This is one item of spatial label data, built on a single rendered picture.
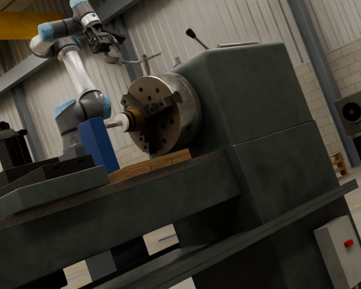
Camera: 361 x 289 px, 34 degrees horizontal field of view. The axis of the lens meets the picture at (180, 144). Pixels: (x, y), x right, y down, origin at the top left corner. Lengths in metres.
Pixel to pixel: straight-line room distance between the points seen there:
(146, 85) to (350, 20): 10.57
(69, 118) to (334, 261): 1.29
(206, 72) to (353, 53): 10.39
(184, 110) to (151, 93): 0.16
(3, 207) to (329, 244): 1.31
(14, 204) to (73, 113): 1.11
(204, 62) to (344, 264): 0.96
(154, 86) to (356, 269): 1.09
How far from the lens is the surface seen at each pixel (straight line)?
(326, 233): 2.41
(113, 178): 1.93
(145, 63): 2.29
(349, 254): 2.48
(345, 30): 12.68
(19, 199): 1.60
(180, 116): 2.15
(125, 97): 2.29
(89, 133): 2.03
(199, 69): 2.26
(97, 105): 2.71
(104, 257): 2.59
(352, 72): 12.58
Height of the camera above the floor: 0.77
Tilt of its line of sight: 4 degrees up
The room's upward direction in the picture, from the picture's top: 20 degrees counter-clockwise
